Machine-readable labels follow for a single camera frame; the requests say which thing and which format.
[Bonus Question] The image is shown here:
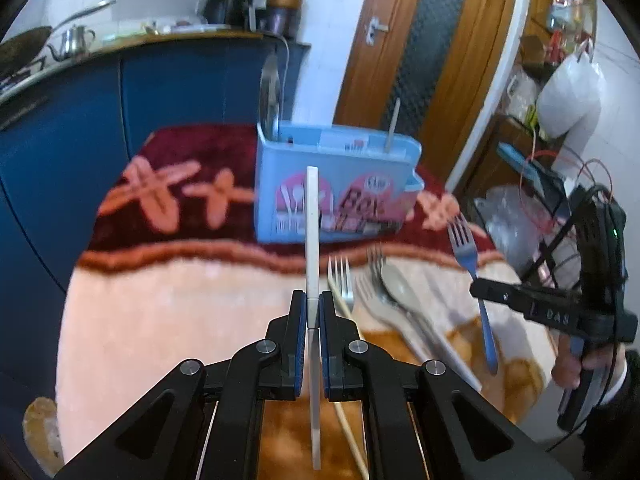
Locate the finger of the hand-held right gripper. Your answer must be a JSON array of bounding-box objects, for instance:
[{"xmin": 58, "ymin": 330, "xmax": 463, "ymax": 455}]
[{"xmin": 470, "ymin": 279, "xmax": 588, "ymax": 335}]

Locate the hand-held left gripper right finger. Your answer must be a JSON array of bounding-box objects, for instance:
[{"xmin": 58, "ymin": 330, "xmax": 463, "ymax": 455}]
[{"xmin": 319, "ymin": 290, "xmax": 576, "ymax": 480}]

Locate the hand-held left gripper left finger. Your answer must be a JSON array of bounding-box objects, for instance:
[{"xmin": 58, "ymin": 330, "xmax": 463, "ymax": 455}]
[{"xmin": 52, "ymin": 290, "xmax": 307, "ymax": 480}]

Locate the blue-handled fork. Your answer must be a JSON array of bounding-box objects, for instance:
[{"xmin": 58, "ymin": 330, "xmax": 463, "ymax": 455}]
[{"xmin": 446, "ymin": 215, "xmax": 500, "ymax": 376}]

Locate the beige plastic fork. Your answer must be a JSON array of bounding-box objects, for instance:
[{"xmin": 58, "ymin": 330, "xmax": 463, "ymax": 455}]
[{"xmin": 356, "ymin": 272, "xmax": 483, "ymax": 393}]

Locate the wooden chopstick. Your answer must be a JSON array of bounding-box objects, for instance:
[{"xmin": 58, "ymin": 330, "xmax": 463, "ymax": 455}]
[{"xmin": 330, "ymin": 287, "xmax": 370, "ymax": 480}]

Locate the blue utensil box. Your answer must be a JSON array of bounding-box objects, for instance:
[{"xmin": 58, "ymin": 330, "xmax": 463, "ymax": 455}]
[{"xmin": 255, "ymin": 121, "xmax": 425, "ymax": 245}]

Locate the person's right forearm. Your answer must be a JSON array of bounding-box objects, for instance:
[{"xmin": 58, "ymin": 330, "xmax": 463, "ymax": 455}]
[{"xmin": 580, "ymin": 350, "xmax": 640, "ymax": 461}]

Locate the person's right hand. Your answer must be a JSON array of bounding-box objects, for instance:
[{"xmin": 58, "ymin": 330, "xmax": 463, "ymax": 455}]
[{"xmin": 551, "ymin": 345, "xmax": 628, "ymax": 406}]

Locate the clear plastic bag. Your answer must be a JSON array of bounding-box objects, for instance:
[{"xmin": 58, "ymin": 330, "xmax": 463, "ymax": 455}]
[{"xmin": 472, "ymin": 185, "xmax": 556, "ymax": 281}]

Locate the white plastic bag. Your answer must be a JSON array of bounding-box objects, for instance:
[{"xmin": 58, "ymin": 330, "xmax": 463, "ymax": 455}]
[{"xmin": 536, "ymin": 50, "xmax": 607, "ymax": 138}]

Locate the red and peach blanket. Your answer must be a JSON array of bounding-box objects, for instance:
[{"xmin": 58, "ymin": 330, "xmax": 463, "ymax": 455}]
[{"xmin": 55, "ymin": 124, "xmax": 561, "ymax": 480}]

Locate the cluttered pantry shelf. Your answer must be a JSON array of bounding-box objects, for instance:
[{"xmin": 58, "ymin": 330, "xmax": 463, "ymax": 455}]
[{"xmin": 520, "ymin": 0, "xmax": 601, "ymax": 126}]

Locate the steel skimmer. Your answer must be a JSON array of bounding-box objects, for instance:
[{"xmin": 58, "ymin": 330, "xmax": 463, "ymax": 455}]
[{"xmin": 260, "ymin": 54, "xmax": 282, "ymax": 140}]

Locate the wooden door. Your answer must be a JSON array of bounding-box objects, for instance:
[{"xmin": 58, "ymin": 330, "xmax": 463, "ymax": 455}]
[{"xmin": 332, "ymin": 0, "xmax": 521, "ymax": 181}]

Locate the wooden stool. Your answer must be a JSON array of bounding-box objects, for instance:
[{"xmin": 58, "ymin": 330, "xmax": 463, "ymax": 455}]
[{"xmin": 22, "ymin": 396, "xmax": 66, "ymax": 478}]

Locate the blue kitchen cabinet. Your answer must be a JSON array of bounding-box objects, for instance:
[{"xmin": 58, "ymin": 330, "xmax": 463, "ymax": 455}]
[{"xmin": 0, "ymin": 37, "xmax": 311, "ymax": 461}]

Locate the dark canister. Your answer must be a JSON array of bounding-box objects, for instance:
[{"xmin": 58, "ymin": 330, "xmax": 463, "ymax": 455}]
[{"xmin": 264, "ymin": 0, "xmax": 305, "ymax": 40}]

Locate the kitchen countertop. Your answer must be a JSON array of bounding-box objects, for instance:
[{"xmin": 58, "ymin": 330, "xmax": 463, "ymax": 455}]
[{"xmin": 0, "ymin": 30, "xmax": 266, "ymax": 106}]

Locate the black air fryer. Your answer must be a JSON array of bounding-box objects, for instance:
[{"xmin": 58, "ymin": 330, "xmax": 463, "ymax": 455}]
[{"xmin": 202, "ymin": 0, "xmax": 253, "ymax": 28}]

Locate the steel kettle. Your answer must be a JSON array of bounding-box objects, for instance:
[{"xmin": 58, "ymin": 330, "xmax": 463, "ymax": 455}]
[{"xmin": 47, "ymin": 24, "xmax": 97, "ymax": 61}]

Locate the dark wok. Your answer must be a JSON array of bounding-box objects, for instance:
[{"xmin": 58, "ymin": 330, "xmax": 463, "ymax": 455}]
[{"xmin": 0, "ymin": 0, "xmax": 117, "ymax": 78}]

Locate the red cable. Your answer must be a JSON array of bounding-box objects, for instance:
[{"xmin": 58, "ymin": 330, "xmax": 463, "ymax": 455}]
[{"xmin": 519, "ymin": 152, "xmax": 613, "ymax": 233}]

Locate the beige utensil handle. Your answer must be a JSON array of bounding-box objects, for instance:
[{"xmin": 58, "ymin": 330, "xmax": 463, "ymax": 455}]
[{"xmin": 384, "ymin": 99, "xmax": 402, "ymax": 155}]

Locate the white cable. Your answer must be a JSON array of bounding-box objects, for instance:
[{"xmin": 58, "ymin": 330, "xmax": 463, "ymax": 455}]
[{"xmin": 274, "ymin": 32, "xmax": 292, "ymax": 128}]

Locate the silver door handle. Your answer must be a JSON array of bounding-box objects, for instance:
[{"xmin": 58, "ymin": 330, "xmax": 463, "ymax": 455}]
[{"xmin": 366, "ymin": 16, "xmax": 390, "ymax": 43}]

